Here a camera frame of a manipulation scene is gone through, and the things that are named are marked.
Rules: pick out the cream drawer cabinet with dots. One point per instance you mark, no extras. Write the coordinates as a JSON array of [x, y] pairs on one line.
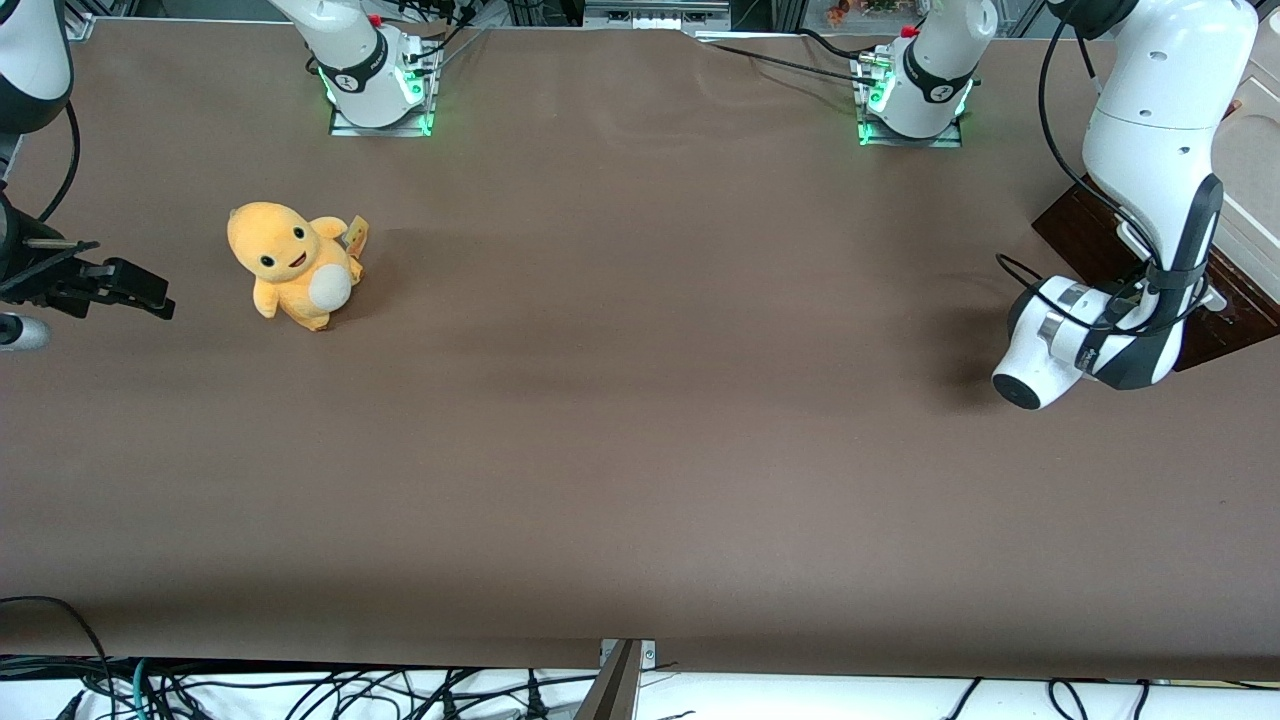
[[1250, 170]]

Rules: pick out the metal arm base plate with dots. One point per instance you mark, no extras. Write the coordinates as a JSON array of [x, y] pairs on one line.
[[865, 130], [425, 110]]

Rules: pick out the brown table cover sheet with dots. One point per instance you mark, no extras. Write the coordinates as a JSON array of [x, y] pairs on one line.
[[640, 430]]

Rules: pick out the metal table edge bracket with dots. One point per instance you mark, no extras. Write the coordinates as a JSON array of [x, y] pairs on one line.
[[618, 685]]

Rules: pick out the orange plush toy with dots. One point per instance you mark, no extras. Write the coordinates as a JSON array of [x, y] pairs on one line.
[[285, 260]]

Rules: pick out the grey rounded device end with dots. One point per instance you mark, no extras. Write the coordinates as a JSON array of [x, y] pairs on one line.
[[20, 333]]

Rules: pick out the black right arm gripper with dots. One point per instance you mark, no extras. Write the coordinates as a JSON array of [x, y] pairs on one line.
[[42, 283]]

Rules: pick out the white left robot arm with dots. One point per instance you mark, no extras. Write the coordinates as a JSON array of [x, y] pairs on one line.
[[1150, 120]]

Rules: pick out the yellow plush toy tag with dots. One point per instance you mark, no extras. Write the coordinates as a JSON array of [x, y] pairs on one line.
[[357, 233]]

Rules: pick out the aluminium frame profile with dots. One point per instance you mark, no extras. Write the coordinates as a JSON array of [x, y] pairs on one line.
[[655, 14]]

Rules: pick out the dark brown wooden drawer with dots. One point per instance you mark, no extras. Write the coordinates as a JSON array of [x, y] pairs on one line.
[[1075, 225]]

